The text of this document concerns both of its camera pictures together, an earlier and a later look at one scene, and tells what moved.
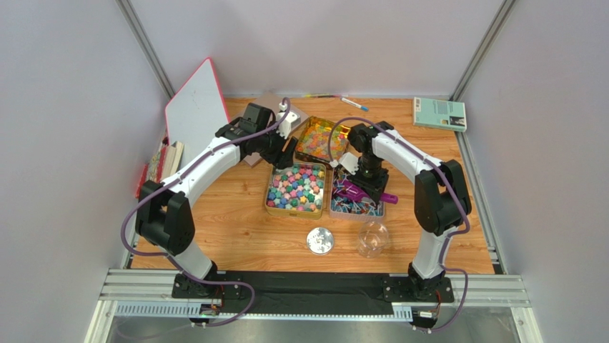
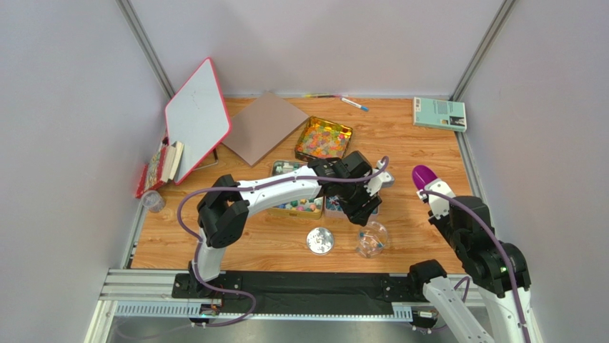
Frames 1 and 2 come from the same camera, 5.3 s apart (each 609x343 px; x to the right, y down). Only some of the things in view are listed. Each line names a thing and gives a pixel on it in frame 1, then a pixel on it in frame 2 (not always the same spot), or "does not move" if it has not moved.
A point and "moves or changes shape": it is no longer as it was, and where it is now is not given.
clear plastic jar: x=373 y=236 does not move
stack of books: x=163 y=164 does not move
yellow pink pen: x=324 y=96 does not move
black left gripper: x=281 y=159 to x=359 y=214
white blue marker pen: x=361 y=107 does not move
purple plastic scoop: x=349 y=190 moves or changes shape
